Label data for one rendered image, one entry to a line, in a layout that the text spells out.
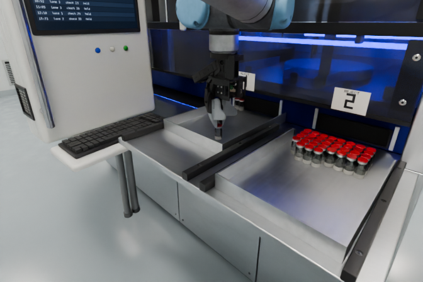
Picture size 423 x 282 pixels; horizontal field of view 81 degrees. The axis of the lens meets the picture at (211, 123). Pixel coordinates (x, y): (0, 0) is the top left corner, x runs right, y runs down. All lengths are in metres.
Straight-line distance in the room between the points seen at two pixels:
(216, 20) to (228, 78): 0.17
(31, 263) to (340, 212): 1.61
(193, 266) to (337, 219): 1.10
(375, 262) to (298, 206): 0.14
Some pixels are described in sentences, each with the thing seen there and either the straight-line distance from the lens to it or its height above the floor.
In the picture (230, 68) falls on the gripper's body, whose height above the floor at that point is 1.10.
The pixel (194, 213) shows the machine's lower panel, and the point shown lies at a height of 0.24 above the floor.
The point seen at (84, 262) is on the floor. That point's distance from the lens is 1.68.
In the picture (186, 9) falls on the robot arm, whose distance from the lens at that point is 0.52.
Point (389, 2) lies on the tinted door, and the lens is 0.72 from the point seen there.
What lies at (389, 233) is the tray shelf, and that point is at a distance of 0.55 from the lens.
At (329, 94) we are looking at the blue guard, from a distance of 0.75.
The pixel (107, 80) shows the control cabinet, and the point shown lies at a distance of 1.10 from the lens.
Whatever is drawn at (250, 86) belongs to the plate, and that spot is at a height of 1.00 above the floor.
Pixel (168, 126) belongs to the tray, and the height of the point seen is 0.90.
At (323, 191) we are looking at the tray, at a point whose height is 0.88.
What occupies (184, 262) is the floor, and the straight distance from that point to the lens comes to 1.54.
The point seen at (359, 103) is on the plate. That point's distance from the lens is 0.73.
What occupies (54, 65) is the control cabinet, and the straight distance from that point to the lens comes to 1.01.
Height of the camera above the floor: 1.21
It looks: 22 degrees down
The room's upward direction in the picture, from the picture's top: straight up
